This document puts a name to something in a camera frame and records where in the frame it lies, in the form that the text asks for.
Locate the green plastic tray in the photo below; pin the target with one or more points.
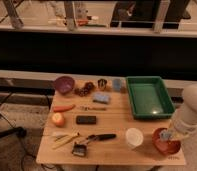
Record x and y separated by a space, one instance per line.
149 98

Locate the purple bowl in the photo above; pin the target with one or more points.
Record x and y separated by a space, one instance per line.
64 84

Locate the pale wooden utensil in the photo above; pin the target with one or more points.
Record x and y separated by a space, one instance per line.
59 134

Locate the white plastic cup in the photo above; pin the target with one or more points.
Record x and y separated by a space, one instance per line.
134 137

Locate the yellow wooden utensil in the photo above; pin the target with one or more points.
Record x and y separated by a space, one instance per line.
64 140

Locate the blue folded towel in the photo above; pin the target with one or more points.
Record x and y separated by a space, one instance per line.
101 98

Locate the orange carrot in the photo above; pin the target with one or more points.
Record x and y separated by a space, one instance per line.
63 108

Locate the black rectangular block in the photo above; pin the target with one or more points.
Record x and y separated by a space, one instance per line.
86 120

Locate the small metal cup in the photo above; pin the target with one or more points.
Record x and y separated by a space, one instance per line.
102 84

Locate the blue translucent cup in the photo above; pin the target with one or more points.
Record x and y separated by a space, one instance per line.
116 85

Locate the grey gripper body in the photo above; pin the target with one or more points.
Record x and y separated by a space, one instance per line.
167 135

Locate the small thin utensil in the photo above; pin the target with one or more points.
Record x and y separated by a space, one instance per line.
85 108

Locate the yellow red apple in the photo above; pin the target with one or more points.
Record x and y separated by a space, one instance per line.
58 119

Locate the red bowl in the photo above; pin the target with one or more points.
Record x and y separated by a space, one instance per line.
165 147

